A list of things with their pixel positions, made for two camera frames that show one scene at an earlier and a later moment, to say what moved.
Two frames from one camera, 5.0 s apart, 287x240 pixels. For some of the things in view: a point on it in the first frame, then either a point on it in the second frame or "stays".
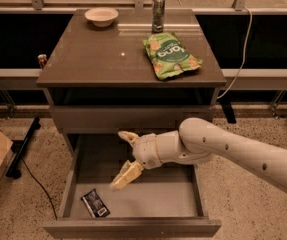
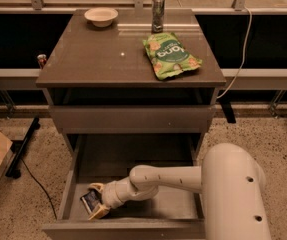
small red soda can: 42,59 stays
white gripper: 144,150 -> 112,194
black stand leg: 13,170 stays
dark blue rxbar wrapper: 95,204 stays
